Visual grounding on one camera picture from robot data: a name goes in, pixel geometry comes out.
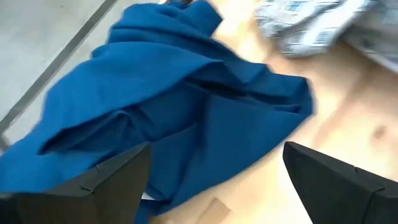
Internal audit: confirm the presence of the blue cloth garment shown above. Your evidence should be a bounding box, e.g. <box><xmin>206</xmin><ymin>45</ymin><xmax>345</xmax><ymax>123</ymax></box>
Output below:
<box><xmin>0</xmin><ymin>0</ymin><xmax>315</xmax><ymax>224</ymax></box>

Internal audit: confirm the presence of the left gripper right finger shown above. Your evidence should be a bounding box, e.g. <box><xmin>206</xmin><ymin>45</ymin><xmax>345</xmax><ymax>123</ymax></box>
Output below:
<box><xmin>282</xmin><ymin>141</ymin><xmax>398</xmax><ymax>224</ymax></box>

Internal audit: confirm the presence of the grey patterned cloth garment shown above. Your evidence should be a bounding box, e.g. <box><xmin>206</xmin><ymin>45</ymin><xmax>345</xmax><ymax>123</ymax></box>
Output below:
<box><xmin>253</xmin><ymin>0</ymin><xmax>398</xmax><ymax>74</ymax></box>

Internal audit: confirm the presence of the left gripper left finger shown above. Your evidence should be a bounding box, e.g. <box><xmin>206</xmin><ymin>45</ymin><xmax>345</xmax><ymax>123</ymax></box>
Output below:
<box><xmin>0</xmin><ymin>142</ymin><xmax>153</xmax><ymax>224</ymax></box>

